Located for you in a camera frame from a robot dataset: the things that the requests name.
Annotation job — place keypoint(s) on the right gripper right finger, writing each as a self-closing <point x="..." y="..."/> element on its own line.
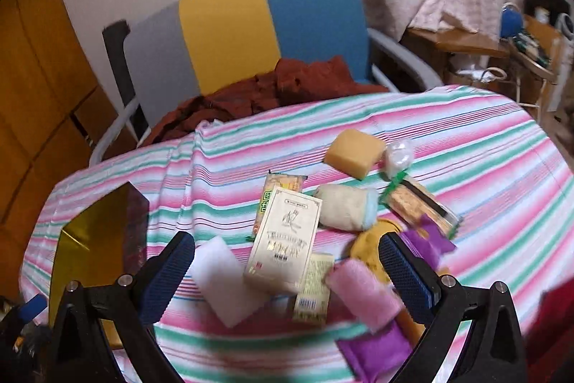
<point x="493" y="349"/>

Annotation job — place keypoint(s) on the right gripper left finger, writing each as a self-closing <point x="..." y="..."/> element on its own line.
<point x="80" y="351"/>

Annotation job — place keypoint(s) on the purple snack packet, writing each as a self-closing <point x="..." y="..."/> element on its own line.
<point x="428" y="242"/>
<point x="373" y="354"/>

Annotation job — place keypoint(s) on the white sponge block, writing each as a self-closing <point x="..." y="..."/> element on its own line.
<point x="219" y="277"/>

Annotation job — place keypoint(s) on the yellow cartoon cloth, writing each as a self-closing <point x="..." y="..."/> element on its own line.
<point x="365" y="247"/>

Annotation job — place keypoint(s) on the green edged cracker pack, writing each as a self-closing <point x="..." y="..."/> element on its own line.
<point x="410" y="201"/>

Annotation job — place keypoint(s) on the cream medicine box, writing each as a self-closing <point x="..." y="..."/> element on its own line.
<point x="284" y="242"/>

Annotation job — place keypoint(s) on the Weidan cracker pack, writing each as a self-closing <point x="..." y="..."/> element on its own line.
<point x="274" y="180"/>

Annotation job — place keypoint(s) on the tan sponge block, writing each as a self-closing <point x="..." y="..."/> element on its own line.
<point x="408" y="327"/>

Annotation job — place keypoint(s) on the striped pink green bedsheet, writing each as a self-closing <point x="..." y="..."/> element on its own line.
<point x="478" y="152"/>

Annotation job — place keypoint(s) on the clear bag white contents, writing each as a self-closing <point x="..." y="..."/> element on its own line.
<point x="398" y="157"/>

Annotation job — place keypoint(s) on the yellow sponge block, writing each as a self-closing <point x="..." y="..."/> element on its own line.
<point x="355" y="153"/>

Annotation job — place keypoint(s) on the wooden wardrobe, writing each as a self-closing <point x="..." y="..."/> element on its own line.
<point x="53" y="112"/>

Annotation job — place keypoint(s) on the wooden desk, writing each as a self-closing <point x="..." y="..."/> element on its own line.
<point x="445" y="49"/>

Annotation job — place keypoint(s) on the white round fan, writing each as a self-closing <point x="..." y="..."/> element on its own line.
<point x="564" y="24"/>

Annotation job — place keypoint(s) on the dark red garment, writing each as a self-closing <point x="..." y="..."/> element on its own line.
<point x="291" y="82"/>

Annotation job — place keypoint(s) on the grey yellow blue chair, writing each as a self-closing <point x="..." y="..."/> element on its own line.
<point x="194" y="47"/>

